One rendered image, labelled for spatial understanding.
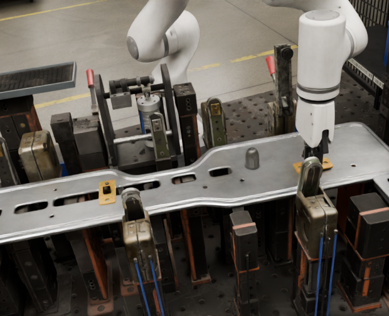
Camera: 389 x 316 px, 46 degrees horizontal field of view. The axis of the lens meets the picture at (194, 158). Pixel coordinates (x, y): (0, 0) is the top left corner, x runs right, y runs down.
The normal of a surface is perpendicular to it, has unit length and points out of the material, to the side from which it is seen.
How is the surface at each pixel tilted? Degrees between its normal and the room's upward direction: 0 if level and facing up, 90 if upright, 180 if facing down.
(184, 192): 0
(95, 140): 90
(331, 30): 90
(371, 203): 0
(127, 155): 0
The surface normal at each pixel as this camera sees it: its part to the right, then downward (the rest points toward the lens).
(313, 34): -0.53, 0.52
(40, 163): 0.18, 0.55
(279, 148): -0.10, -0.82
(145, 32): -0.50, 0.33
